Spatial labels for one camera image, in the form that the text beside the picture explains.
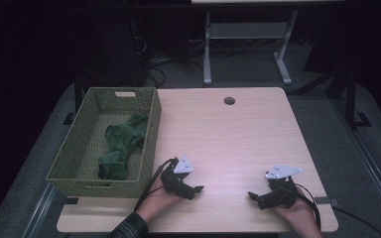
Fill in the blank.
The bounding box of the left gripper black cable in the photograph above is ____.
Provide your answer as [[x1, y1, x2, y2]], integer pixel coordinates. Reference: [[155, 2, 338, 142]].
[[133, 158, 180, 212]]

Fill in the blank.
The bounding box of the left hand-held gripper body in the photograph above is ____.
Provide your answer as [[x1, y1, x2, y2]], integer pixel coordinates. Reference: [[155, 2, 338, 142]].
[[160, 154, 196, 199]]

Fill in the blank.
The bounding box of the person's left hand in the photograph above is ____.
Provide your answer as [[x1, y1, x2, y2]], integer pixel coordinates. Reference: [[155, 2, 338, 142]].
[[135, 175, 184, 223]]

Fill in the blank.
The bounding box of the black metal stand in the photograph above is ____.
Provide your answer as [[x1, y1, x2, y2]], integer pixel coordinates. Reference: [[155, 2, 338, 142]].
[[341, 67, 373, 131], [62, 70, 84, 127]]

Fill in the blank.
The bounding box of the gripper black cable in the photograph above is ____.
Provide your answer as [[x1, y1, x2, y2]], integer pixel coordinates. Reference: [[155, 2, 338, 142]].
[[292, 182, 321, 231], [133, 158, 180, 212]]

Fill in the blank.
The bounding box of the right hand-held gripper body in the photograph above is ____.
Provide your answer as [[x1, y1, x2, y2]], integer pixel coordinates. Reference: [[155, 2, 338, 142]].
[[265, 164, 303, 209]]

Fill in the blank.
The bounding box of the bundle of floor cables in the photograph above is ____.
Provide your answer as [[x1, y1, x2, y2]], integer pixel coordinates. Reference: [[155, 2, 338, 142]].
[[135, 34, 206, 89]]

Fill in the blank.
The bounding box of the person's right hand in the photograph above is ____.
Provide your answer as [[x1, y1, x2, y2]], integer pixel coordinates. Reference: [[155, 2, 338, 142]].
[[272, 187, 323, 238]]

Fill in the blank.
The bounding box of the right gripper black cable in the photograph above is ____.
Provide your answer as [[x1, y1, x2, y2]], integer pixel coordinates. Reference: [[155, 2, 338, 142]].
[[292, 182, 321, 231]]

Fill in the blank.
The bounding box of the green fluffy cloth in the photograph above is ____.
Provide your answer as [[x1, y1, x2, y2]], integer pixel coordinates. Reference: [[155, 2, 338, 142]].
[[97, 113, 150, 181]]

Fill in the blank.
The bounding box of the grey tape piece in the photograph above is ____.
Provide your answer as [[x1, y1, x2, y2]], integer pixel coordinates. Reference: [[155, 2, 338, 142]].
[[314, 195, 339, 206]]

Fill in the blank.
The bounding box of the green woven basket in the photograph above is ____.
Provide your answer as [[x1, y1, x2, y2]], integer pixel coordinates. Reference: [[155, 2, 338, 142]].
[[45, 86, 163, 199]]

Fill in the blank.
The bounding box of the metal floor rail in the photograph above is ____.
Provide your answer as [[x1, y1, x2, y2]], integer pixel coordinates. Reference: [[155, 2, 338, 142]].
[[21, 182, 61, 238], [328, 97, 381, 229]]

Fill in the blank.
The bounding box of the grey metal stand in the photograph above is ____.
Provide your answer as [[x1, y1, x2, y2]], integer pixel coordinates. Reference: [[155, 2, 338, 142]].
[[202, 9, 300, 87]]

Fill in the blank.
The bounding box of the black floor cable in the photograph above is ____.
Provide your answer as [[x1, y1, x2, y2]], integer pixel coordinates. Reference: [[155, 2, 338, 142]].
[[331, 205, 381, 238]]

